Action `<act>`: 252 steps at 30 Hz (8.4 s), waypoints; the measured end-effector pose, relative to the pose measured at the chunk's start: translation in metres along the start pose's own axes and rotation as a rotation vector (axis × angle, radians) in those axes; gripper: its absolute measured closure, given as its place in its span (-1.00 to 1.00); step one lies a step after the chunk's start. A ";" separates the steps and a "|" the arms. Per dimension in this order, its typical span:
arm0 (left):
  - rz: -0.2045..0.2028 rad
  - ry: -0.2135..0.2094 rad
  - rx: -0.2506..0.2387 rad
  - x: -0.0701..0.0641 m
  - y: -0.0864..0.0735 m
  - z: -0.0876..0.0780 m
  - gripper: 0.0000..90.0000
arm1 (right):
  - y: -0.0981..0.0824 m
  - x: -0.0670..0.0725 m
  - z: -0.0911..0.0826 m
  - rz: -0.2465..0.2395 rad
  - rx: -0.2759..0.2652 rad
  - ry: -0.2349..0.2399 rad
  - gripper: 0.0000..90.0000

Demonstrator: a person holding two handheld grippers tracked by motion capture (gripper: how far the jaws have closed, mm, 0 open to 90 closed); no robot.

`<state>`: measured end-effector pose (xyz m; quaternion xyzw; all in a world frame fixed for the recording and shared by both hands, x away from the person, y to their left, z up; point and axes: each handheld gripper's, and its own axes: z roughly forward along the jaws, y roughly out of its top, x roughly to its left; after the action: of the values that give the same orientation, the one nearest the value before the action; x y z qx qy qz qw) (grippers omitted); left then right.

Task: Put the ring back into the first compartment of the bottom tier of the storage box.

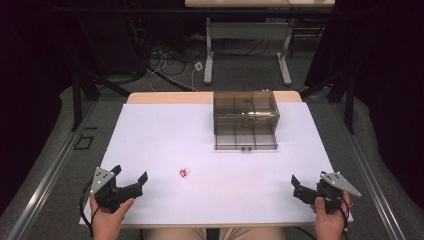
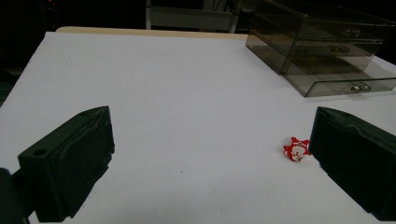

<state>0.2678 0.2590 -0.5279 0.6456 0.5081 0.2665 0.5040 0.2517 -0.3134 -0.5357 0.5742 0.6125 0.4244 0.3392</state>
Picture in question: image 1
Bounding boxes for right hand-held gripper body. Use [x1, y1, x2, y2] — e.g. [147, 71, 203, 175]
[292, 171, 362, 215]

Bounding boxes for white desk with metal frame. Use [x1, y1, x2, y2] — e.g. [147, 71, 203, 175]
[184, 0, 336, 86]

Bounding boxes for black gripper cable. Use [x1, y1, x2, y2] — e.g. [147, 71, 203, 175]
[328, 189, 352, 240]
[78, 179, 101, 238]

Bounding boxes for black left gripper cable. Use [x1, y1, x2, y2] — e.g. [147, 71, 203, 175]
[78, 179, 101, 238]

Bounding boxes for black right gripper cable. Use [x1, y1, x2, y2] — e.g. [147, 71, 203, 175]
[328, 189, 352, 240]

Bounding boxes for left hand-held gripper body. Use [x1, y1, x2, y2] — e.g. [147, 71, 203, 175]
[89, 166, 145, 213]

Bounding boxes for aluminium rail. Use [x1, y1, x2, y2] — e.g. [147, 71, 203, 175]
[6, 99, 98, 240]
[328, 101, 408, 240]

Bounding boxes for person's right hand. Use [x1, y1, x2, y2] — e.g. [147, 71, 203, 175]
[310, 191, 353, 240]

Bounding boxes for person's left hand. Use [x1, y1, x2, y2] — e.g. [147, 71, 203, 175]
[89, 195, 135, 240]

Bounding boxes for tangle of floor cables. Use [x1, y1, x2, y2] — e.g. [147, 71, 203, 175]
[131, 29, 208, 94]

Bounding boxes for person's legs in beige pants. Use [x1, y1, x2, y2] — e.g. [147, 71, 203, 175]
[142, 226, 288, 240]

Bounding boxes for black metal stand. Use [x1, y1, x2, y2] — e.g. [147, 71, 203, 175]
[70, 71, 132, 133]
[299, 69, 356, 136]

